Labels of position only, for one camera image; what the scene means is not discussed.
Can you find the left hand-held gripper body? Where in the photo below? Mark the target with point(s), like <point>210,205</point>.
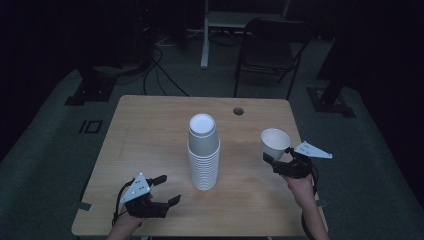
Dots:
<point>146,208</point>

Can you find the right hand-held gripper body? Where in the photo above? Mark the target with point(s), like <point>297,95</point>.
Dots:
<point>295,168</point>

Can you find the white paper cup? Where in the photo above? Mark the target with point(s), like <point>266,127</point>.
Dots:
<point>275,140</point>

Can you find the stack of white cups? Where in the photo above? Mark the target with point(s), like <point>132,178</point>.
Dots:
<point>204,163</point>

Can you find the person's right hand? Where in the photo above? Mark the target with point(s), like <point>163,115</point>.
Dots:
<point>301,186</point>

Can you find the person's left hand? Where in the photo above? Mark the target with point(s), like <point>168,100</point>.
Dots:
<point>128,220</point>

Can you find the black stand with flat base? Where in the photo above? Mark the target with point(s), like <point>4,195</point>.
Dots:
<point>91,90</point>
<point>331,100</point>

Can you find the black folding chair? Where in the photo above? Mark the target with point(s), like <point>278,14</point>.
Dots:
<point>270,50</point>

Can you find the white metal desk frame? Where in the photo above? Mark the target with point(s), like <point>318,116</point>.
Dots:
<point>206,40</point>

